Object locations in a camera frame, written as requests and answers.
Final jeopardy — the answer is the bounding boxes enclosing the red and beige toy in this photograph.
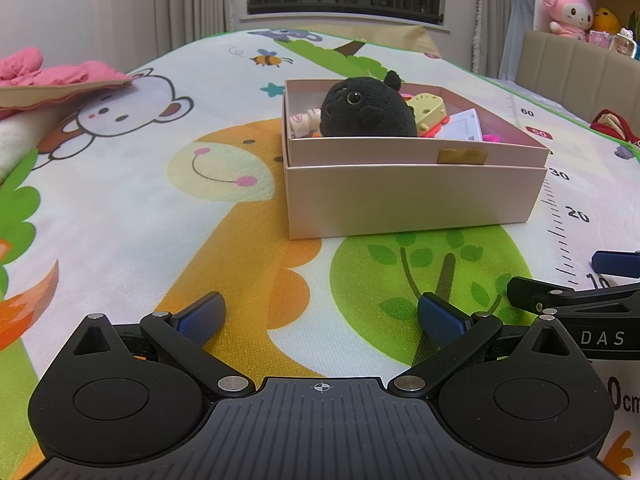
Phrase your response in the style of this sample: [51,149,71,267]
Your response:
[590,108,640,145]

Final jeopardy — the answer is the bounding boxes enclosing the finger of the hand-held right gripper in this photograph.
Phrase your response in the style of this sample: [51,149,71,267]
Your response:
[506,276,640,318]
[591,251,640,279]

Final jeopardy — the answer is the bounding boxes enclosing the tan bed sheet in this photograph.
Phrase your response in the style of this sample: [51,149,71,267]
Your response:
[330,22,443,58]

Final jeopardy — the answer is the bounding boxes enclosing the white plug adapter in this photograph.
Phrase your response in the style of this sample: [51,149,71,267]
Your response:
[437,107,483,142]

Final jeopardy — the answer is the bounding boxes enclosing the grey curtain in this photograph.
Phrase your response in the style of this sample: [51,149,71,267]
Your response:
[167,0,251,53]
[470,0,538,78]

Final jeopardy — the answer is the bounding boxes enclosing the pink quilted blanket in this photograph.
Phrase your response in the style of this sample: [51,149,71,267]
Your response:
[0,46,135,121]

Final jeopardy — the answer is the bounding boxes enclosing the yellow plush toy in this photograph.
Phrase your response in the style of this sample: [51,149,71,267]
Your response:
[592,6,623,33]

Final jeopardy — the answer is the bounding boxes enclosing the white toy milk bottle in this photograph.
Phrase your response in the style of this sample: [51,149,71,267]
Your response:
[289,106,323,140]

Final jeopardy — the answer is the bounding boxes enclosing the beige padded headboard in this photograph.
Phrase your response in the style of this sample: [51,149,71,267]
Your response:
[515,30,640,133]

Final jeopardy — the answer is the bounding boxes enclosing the pink plush bunny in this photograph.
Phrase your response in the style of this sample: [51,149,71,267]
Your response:
[542,0,596,38]

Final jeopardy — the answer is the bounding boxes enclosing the white fleece blanket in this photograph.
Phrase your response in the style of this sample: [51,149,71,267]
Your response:
[0,110,66,181]

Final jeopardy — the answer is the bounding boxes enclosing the pink cardboard box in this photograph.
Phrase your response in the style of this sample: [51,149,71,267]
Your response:
[281,77,551,240]

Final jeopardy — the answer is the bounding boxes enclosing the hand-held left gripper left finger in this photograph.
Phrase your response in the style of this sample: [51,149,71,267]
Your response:
[74,291,257,397]

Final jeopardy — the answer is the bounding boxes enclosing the clear baby bottle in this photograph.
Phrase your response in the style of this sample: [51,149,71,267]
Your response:
[611,27,638,58]

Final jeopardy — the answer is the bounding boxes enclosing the black plush toy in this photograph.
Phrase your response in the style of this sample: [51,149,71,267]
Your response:
[319,70,418,138]

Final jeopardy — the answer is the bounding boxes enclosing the white window sill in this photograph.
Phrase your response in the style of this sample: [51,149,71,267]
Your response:
[240,12,451,33]

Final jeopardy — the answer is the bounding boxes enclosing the translucent plastic bag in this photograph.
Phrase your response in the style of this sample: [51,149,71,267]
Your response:
[505,0,536,81]

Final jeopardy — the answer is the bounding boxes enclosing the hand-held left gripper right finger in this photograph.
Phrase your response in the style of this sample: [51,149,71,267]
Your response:
[389,292,568,398]

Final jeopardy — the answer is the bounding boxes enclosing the printed play mat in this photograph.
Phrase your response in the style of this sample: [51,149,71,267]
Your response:
[0,27,640,480]

